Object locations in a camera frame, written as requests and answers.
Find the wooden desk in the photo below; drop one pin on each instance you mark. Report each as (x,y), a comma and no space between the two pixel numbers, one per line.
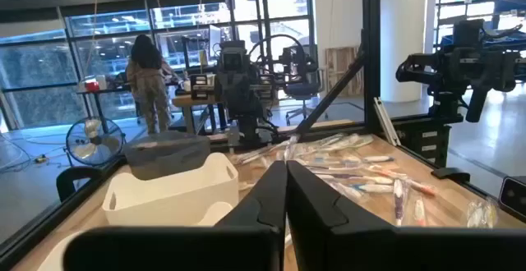
(189,100)

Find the person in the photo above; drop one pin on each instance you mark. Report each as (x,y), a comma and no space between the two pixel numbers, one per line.
(148,82)

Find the white cup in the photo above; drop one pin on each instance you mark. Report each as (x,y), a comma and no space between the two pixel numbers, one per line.
(101,82)

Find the silver aluminium bar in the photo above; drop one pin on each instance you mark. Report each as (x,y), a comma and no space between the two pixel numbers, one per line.
(386,121)

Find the black equipment stand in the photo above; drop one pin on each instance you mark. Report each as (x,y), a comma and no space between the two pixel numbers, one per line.
(423,139)

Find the black background table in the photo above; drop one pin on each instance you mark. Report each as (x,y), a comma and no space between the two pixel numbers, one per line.
(102,90)

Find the blue storage rack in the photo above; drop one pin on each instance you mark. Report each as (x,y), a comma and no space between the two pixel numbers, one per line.
(509,4)

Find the white pillar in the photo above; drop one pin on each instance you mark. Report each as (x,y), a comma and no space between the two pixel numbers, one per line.
(402,37)

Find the black arched clamp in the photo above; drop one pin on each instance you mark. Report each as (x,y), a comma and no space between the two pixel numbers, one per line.
(78,171)

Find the black table-level camera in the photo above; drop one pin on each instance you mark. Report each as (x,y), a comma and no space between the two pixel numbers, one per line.
(513,197)

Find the red cup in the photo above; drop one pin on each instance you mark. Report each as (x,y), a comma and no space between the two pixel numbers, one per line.
(92,86)

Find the blue office chair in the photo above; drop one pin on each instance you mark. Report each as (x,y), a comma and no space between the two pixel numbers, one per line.
(302,86)

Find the wooden pallet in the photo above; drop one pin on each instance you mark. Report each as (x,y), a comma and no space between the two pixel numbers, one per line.
(343,72)

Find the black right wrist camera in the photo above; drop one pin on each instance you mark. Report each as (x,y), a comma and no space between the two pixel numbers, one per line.
(233,61)

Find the black floor fan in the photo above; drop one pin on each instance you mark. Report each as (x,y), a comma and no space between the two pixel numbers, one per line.
(94,141)

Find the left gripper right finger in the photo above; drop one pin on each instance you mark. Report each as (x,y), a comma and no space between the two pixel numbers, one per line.
(370,250)

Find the black clamp foot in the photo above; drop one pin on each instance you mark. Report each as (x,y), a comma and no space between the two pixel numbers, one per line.
(450,175)

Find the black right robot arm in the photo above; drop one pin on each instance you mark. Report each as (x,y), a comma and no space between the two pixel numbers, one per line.
(246,111)

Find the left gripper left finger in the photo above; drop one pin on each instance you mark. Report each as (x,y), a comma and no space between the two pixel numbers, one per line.
(185,250)

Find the grey translucent plastic bin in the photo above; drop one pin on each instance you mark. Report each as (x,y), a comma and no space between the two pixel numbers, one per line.
(164,156)

